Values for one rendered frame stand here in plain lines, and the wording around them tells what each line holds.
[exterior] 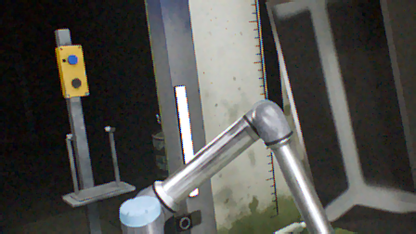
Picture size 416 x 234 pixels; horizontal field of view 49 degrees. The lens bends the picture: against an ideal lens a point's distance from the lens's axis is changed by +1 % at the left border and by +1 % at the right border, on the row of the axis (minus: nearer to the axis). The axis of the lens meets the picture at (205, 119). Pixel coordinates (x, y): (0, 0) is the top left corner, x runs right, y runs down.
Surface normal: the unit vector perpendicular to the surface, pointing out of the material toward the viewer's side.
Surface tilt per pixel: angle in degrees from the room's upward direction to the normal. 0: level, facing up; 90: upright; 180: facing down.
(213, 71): 90
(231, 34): 90
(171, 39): 90
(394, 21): 90
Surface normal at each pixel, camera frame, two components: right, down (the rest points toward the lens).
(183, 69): 0.56, 0.04
